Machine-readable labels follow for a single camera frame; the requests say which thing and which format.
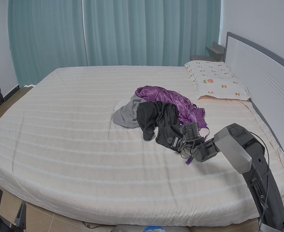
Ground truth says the white printed pillow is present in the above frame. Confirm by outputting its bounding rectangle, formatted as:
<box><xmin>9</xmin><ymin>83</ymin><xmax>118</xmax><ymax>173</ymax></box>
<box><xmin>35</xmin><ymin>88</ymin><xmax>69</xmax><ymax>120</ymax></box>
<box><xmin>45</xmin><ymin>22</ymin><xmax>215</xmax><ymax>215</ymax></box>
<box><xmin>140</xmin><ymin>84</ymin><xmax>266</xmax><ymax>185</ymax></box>
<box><xmin>184</xmin><ymin>60</ymin><xmax>251</xmax><ymax>100</ymax></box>

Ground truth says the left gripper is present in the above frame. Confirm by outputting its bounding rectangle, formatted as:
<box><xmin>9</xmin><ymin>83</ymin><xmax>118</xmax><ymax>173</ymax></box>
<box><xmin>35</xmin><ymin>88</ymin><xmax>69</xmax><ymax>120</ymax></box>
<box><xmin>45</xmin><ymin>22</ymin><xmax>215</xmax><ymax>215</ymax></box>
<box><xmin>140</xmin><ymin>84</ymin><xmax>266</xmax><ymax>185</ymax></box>
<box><xmin>0</xmin><ymin>189</ymin><xmax>27</xmax><ymax>232</ymax></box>

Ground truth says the purple satin garment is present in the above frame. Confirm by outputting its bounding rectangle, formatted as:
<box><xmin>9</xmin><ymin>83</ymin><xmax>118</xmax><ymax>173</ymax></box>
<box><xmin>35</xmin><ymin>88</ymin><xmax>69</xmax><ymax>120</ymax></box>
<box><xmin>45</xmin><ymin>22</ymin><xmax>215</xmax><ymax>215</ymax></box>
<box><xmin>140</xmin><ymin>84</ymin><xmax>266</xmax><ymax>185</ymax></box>
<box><xmin>135</xmin><ymin>86</ymin><xmax>211</xmax><ymax>166</ymax></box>

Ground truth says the grey knit garment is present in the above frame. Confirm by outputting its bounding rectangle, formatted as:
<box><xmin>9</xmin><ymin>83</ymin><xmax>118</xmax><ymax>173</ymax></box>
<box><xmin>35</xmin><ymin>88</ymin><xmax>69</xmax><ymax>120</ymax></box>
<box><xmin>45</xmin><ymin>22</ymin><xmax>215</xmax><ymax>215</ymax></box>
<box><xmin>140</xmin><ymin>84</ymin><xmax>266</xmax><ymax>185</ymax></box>
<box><xmin>112</xmin><ymin>98</ymin><xmax>147</xmax><ymax>129</ymax></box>

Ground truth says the black T-shirt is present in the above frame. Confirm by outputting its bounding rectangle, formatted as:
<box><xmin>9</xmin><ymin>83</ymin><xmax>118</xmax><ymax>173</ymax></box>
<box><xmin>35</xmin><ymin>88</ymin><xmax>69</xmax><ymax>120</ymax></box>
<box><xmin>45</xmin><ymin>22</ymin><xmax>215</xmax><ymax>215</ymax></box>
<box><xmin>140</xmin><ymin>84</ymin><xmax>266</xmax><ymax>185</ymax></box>
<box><xmin>136</xmin><ymin>101</ymin><xmax>188</xmax><ymax>152</ymax></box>

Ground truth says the grey bedside table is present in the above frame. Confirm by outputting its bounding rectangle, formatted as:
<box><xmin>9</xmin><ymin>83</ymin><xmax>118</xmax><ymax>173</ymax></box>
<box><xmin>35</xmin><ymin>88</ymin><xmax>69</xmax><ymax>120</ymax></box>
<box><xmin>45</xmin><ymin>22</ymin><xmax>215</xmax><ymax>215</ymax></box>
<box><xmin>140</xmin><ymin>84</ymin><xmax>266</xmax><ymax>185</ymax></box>
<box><xmin>191</xmin><ymin>42</ymin><xmax>225</xmax><ymax>62</ymax></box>

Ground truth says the white garment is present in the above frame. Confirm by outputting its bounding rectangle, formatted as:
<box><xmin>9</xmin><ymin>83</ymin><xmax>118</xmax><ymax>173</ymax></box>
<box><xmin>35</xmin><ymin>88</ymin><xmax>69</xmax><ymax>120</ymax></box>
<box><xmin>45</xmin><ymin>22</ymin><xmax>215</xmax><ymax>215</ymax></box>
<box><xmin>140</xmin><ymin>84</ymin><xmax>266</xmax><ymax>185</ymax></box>
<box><xmin>114</xmin><ymin>99</ymin><xmax>133</xmax><ymax>112</ymax></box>

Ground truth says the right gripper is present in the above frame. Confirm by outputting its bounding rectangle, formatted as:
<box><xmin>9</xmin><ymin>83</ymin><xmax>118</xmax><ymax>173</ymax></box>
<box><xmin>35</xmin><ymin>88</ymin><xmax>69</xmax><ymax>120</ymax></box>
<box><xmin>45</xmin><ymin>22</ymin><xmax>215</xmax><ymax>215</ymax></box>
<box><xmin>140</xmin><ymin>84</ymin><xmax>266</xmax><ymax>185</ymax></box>
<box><xmin>168</xmin><ymin>135</ymin><xmax>193</xmax><ymax>152</ymax></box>

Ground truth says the blue-green curtain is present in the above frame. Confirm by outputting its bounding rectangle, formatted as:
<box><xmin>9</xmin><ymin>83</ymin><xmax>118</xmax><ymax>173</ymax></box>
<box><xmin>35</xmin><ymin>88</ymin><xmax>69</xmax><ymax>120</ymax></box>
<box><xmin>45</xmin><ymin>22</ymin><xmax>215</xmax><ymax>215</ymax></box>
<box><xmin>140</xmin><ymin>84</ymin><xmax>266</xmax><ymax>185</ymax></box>
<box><xmin>83</xmin><ymin>0</ymin><xmax>222</xmax><ymax>68</ymax></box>
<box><xmin>8</xmin><ymin>0</ymin><xmax>88</xmax><ymax>87</ymax></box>

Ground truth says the bed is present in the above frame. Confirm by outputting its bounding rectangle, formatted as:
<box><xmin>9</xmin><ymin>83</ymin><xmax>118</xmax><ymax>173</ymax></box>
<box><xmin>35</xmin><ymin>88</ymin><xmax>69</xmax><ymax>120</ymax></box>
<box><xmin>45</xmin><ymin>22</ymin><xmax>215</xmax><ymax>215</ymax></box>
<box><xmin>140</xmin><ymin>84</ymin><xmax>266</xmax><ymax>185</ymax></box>
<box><xmin>0</xmin><ymin>32</ymin><xmax>284</xmax><ymax>228</ymax></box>

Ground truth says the black cable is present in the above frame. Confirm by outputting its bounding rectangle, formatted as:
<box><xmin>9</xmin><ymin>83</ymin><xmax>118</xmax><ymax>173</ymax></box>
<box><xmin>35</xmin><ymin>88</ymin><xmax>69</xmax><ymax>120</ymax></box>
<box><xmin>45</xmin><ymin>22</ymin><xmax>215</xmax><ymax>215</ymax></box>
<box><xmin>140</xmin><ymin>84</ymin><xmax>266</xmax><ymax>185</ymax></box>
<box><xmin>82</xmin><ymin>222</ymin><xmax>104</xmax><ymax>229</ymax></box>

